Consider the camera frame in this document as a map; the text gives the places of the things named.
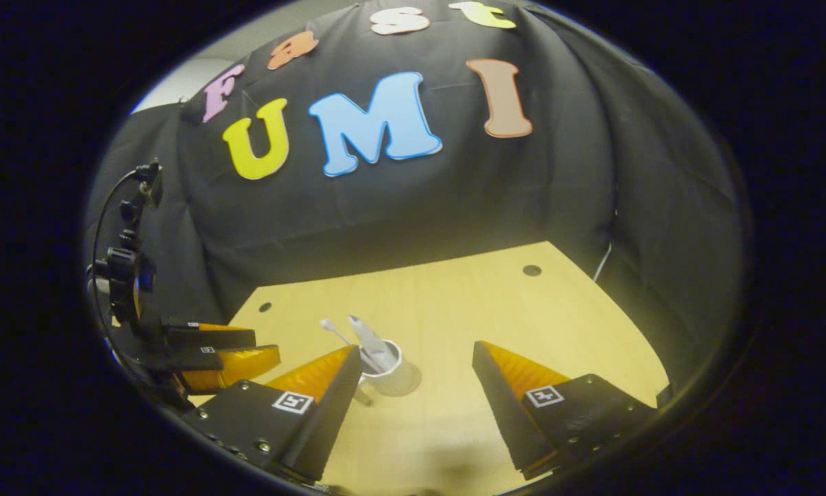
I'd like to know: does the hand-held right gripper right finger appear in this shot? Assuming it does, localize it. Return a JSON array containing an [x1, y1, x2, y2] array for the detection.
[[472, 340, 658, 481]]

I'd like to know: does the light wooden desktop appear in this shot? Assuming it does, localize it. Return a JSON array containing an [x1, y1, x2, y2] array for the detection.
[[189, 241, 670, 496]]

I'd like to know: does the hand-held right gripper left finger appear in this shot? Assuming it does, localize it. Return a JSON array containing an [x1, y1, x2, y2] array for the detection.
[[180, 344, 364, 483]]

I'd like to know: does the black backdrop cloth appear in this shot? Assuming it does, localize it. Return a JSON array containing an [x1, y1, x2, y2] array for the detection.
[[85, 0, 747, 386]]

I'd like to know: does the white toothbrush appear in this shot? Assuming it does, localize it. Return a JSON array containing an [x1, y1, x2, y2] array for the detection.
[[320, 318, 369, 362]]

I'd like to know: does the white toothpaste tube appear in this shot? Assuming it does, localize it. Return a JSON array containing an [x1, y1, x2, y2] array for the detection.
[[348, 315, 396, 373]]

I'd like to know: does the white cup with wooden handle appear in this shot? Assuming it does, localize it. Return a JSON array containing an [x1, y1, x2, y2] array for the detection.
[[354, 340, 413, 407]]

